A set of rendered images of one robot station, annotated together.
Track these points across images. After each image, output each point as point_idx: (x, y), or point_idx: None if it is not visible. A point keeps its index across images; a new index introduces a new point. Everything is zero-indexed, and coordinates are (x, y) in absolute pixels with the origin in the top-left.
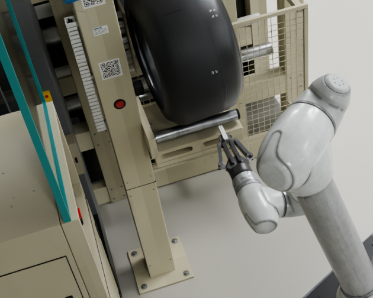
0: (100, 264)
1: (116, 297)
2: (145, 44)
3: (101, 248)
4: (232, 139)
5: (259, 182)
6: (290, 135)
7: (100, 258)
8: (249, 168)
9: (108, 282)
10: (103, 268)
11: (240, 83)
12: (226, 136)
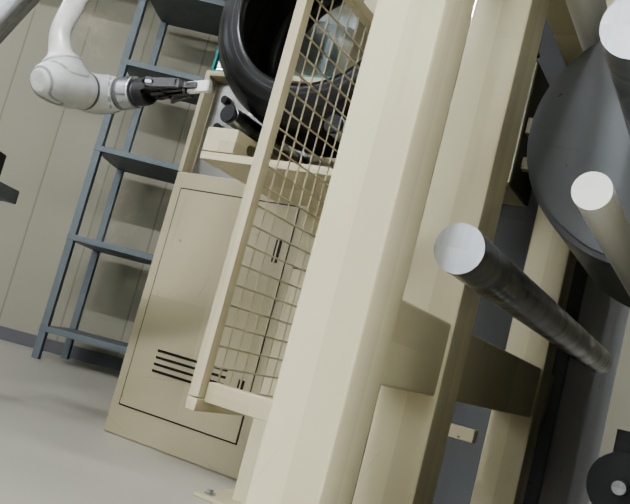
0: (214, 186)
1: (210, 284)
2: None
3: (250, 242)
4: (183, 82)
5: (115, 79)
6: None
7: (222, 195)
8: (136, 78)
9: (199, 199)
10: (212, 193)
11: (220, 25)
12: (192, 81)
